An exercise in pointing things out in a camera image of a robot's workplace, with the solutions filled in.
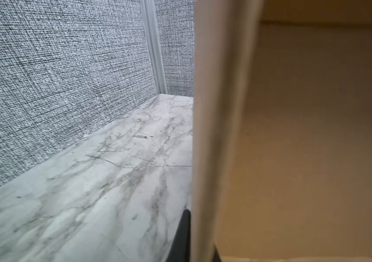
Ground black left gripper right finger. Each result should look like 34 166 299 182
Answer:
213 247 222 262

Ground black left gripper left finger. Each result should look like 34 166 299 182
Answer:
166 209 191 262

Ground brown cardboard box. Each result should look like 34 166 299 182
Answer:
191 1 372 262

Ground aluminium enclosure frame bars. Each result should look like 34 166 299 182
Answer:
140 0 168 95

